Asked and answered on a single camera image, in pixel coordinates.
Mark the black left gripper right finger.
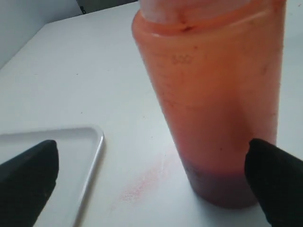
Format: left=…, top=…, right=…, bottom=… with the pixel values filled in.
left=244, top=139, right=303, bottom=227

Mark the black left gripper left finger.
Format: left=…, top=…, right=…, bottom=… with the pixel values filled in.
left=0, top=140, right=59, bottom=227

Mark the orange sauce squeeze bottle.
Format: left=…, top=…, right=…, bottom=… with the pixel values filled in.
left=132, top=0, right=286, bottom=209

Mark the white rectangular plastic tray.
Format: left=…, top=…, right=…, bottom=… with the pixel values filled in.
left=0, top=125, right=104, bottom=227

